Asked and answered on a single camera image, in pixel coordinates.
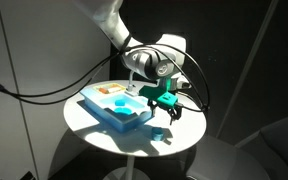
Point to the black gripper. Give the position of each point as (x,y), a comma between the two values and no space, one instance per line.
(160,106)

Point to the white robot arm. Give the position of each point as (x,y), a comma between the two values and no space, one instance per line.
(114,23)

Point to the blue toy plate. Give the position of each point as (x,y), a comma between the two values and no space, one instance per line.
(122,111)

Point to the small blue toy tumbler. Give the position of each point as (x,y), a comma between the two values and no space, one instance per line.
(120,102)

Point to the light blue toy sink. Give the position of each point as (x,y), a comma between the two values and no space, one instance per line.
(117,118)

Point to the orange toy plate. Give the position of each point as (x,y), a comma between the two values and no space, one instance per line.
(103,90)

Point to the yellow toy dish rack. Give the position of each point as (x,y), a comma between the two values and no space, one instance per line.
(99,86)

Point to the gray upholstered chair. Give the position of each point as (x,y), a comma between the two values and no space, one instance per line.
(230,160)

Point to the gray slanted pole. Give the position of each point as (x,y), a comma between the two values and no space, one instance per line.
(247,68)

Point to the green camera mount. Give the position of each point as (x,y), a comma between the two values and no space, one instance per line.
(165,98)

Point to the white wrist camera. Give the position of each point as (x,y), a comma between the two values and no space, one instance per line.
(183,82)

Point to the white table pedestal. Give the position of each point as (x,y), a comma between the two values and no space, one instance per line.
(129,168)

